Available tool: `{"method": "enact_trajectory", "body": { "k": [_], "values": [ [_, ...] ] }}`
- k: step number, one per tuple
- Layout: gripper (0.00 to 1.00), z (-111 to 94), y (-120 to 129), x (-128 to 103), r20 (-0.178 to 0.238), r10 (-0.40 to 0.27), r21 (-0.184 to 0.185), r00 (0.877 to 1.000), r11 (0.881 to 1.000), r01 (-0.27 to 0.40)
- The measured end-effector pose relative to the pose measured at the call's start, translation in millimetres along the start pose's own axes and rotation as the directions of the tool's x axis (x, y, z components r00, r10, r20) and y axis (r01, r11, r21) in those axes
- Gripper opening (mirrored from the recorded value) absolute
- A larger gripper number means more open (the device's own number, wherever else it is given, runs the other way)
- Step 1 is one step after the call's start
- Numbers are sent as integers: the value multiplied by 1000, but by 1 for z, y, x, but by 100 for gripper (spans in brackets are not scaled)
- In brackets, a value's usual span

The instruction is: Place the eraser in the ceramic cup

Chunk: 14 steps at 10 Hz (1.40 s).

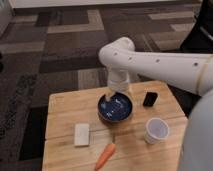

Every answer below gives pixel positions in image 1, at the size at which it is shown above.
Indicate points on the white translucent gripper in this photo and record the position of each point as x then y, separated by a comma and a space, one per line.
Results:
118, 81

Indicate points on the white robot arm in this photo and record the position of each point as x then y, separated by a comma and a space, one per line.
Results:
192, 72

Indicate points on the dark blue ceramic bowl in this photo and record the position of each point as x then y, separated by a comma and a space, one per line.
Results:
118, 108

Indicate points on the white rectangular sponge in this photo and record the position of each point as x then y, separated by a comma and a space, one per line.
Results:
82, 134

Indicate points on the orange carrot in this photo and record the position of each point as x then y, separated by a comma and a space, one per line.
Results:
108, 151

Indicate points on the black chair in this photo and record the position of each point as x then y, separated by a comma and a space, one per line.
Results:
200, 38

